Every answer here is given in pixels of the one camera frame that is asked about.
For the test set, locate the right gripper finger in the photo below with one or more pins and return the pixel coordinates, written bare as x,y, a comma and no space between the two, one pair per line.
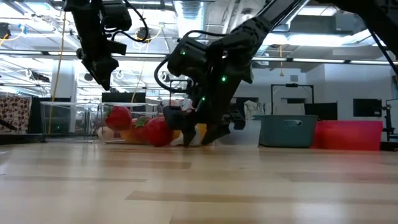
174,118
237,119

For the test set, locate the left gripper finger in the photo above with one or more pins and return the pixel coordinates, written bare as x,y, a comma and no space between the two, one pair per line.
102,71

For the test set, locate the red toy tomato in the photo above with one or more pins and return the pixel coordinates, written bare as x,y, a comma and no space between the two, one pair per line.
157,132
118,118
140,127

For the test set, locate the white garlic bulb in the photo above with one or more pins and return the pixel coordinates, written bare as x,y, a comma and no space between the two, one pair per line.
196,138

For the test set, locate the orange bell pepper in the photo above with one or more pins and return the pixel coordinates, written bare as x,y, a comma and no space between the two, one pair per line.
129,137

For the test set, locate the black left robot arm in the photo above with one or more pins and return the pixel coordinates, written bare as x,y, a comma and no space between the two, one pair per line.
84,18

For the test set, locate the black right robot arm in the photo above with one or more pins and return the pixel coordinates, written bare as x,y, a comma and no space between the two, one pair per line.
276,11

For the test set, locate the white hanging cloth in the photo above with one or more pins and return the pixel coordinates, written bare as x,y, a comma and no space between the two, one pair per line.
253,109

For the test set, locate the clear plastic bin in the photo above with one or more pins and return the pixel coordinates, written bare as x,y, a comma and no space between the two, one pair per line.
149,109
71,124

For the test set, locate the yellow plastic basket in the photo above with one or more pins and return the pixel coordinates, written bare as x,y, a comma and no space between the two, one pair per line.
203,129

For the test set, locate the black wide screen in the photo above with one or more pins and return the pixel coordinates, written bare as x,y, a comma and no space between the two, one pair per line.
123,97

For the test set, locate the teal plastic basket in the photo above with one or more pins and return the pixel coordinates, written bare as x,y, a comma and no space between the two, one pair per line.
280,133

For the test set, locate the black round ceiling device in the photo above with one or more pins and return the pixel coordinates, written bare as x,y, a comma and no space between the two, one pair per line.
143,32

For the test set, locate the long ceiling light strip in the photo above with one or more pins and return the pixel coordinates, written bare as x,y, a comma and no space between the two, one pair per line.
317,60

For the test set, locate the brown patterned cloth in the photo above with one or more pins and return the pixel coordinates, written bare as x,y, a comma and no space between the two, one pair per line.
15,105

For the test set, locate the red plastic basket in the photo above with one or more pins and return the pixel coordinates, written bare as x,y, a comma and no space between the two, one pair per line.
348,135

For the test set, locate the black monitor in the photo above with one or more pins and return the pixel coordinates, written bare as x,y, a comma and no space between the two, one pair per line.
367,107

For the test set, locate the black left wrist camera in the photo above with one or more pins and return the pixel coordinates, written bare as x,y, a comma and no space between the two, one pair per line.
116,17

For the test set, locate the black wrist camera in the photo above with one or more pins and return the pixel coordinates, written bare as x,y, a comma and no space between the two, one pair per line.
186,59
116,17

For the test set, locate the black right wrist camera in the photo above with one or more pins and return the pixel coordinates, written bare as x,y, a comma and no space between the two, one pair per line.
186,59

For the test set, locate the black rig frame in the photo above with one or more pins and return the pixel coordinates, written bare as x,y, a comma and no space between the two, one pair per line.
292,85

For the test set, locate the silver ventilation duct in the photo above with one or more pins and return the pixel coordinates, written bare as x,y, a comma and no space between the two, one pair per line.
191,12

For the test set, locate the black camera stand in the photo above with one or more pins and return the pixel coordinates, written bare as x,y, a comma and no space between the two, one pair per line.
388,119

